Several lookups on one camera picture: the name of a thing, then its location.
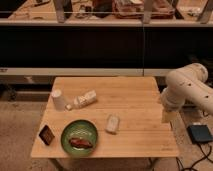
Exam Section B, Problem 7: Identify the black power box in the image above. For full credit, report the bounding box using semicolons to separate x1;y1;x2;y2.
187;125;213;144

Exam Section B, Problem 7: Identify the black cable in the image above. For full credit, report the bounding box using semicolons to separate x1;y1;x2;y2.
175;141;213;171

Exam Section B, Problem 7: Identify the dark brown eraser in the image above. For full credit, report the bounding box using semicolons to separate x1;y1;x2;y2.
39;125;55;145

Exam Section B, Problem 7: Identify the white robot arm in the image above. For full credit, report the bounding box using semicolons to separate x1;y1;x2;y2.
159;63;213;123

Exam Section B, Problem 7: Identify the red tray on shelf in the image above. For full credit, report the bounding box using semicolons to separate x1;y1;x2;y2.
112;0;175;19

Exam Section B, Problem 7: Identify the brown food piece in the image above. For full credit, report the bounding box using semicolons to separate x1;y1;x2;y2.
69;138;93;149

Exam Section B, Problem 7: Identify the white ceramic cup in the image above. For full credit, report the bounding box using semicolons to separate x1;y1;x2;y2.
51;89;66;111

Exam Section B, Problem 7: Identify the green ceramic plate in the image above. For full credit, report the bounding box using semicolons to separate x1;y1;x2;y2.
60;120;98;158

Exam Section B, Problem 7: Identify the wooden table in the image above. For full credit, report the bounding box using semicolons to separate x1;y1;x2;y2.
30;76;180;171

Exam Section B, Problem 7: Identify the white plastic bottle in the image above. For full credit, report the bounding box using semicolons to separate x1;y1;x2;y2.
65;90;97;110

